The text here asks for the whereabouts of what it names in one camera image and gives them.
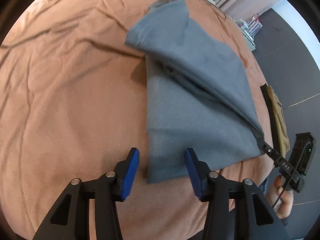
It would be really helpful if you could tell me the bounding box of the black cable on bed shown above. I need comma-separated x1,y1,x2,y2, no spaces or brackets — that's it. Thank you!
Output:
207,3,228,21

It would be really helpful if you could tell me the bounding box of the orange-brown bed sheet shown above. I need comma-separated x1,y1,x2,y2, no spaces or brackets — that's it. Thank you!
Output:
1,0,272,239

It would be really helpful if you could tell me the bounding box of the person's right hand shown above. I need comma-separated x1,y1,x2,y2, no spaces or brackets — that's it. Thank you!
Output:
266,175,294,219

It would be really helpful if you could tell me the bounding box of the grey t-shirt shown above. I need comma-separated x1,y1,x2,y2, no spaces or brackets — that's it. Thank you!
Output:
126,0,264,184

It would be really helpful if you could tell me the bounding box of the folded brown garment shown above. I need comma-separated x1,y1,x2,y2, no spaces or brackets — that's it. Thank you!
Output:
260,83,290,158

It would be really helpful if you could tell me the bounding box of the white bedside cabinet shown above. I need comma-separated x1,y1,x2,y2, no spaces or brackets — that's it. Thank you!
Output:
235,15,263,52

